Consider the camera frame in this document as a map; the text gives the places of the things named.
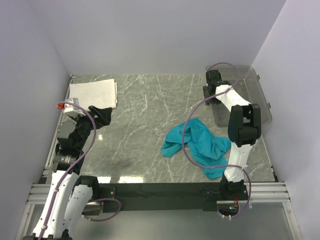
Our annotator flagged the folded white t shirt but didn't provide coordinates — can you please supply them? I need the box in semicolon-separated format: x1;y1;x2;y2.
69;79;118;111

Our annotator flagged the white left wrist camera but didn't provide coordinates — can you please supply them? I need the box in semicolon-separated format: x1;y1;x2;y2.
57;97;85;118

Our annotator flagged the teal t shirt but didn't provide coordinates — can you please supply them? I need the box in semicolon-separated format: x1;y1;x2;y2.
161;118;232;167

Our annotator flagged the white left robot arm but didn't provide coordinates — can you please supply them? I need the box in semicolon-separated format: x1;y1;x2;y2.
23;101;113;240

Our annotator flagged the aluminium frame rail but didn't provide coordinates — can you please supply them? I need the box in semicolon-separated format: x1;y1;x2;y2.
26;181;292;205

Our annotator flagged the clear plastic bin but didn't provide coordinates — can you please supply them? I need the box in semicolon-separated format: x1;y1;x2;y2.
205;64;272;125

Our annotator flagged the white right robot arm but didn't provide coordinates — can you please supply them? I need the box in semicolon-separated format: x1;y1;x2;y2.
203;69;261;200

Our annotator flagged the black base crossbar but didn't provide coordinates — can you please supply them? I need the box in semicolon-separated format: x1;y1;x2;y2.
108;192;249;212

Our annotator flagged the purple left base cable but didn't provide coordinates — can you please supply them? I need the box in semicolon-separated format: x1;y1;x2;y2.
83;197;123;222

